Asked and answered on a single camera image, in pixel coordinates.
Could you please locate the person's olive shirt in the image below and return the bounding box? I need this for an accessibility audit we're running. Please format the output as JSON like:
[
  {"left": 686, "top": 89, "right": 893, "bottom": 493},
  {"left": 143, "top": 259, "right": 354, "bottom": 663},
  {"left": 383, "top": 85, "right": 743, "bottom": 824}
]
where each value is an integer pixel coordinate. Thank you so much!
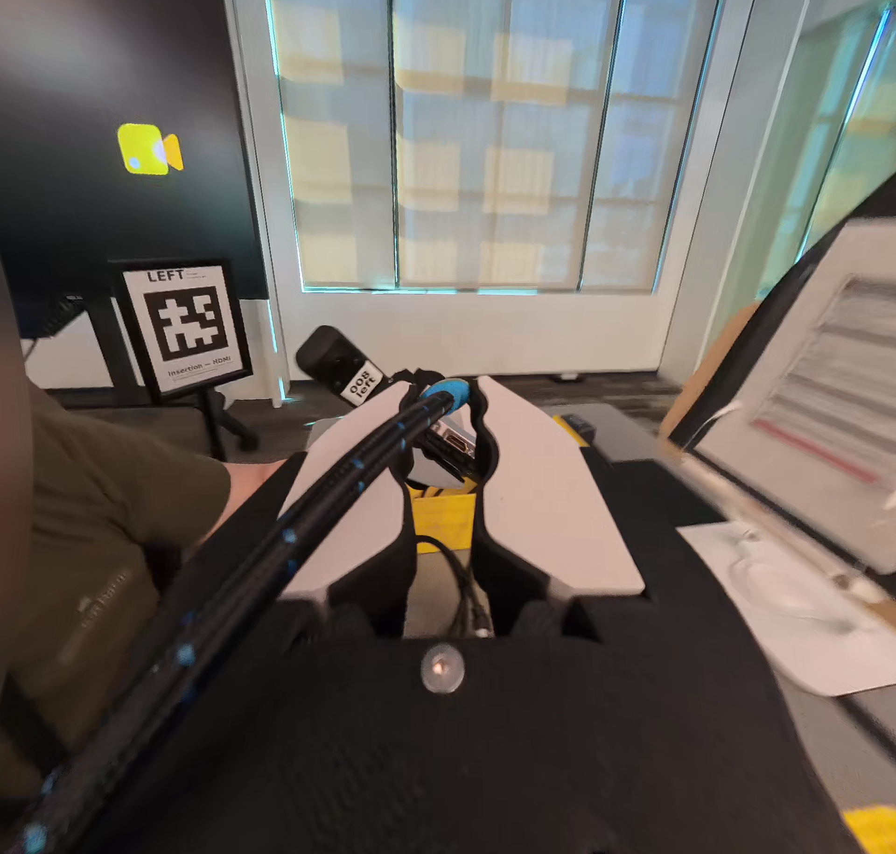
[{"left": 0, "top": 378, "right": 235, "bottom": 806}]

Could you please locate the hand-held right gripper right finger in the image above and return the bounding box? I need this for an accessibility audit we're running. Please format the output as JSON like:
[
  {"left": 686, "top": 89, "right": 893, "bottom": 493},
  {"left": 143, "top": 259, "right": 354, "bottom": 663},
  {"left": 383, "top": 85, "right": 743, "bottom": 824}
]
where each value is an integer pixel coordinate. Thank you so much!
[{"left": 470, "top": 377, "right": 646, "bottom": 635}]

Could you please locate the wooden instruction board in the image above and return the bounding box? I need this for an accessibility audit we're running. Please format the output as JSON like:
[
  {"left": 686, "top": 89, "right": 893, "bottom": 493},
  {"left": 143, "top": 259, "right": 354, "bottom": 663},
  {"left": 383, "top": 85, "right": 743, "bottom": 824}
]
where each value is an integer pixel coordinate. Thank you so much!
[{"left": 661, "top": 175, "right": 896, "bottom": 592}]

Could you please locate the yellow plastic bin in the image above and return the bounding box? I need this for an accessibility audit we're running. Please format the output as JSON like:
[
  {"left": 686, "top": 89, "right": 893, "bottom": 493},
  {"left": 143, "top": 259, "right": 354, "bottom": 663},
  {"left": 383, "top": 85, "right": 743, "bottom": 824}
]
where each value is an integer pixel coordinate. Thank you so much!
[
  {"left": 412, "top": 416, "right": 595, "bottom": 555},
  {"left": 843, "top": 805, "right": 896, "bottom": 854}
]

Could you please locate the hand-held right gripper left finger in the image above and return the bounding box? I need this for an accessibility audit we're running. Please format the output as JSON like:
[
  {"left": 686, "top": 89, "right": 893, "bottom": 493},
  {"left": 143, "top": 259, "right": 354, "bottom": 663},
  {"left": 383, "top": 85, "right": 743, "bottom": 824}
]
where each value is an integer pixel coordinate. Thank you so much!
[{"left": 277, "top": 380, "right": 422, "bottom": 637}]

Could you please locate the braided black HDMI cable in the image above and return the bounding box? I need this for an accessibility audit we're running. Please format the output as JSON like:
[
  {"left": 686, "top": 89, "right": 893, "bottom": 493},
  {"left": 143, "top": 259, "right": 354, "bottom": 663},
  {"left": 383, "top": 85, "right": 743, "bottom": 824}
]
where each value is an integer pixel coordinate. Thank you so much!
[{"left": 14, "top": 377, "right": 470, "bottom": 854}]

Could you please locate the black display screen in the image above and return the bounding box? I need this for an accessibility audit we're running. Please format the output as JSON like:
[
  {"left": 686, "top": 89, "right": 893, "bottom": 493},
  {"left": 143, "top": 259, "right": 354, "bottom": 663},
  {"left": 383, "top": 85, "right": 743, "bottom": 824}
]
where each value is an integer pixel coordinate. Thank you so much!
[{"left": 0, "top": 0, "right": 273, "bottom": 340}]

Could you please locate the narrow blind-covered window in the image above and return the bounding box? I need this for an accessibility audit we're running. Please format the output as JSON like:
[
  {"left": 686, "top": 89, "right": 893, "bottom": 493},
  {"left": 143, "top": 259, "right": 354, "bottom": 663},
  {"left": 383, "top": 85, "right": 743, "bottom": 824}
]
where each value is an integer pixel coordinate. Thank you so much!
[{"left": 728, "top": 0, "right": 896, "bottom": 309}]

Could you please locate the white board stand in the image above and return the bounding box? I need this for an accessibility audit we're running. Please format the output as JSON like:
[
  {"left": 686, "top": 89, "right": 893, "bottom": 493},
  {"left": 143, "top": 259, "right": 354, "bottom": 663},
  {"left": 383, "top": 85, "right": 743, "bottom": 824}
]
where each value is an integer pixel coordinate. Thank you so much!
[{"left": 675, "top": 521, "right": 896, "bottom": 697}]

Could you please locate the large blind-covered window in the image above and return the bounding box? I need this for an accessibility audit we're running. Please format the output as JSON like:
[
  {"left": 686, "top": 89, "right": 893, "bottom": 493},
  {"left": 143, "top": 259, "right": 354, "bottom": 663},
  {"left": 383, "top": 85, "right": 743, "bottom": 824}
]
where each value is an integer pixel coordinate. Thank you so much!
[{"left": 265, "top": 0, "right": 723, "bottom": 295}]

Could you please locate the framed marker sign on tripod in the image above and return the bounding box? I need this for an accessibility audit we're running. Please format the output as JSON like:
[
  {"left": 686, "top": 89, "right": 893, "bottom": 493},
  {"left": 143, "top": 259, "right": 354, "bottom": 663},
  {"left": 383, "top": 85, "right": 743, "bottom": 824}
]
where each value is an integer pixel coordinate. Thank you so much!
[{"left": 108, "top": 259, "right": 261, "bottom": 462}]

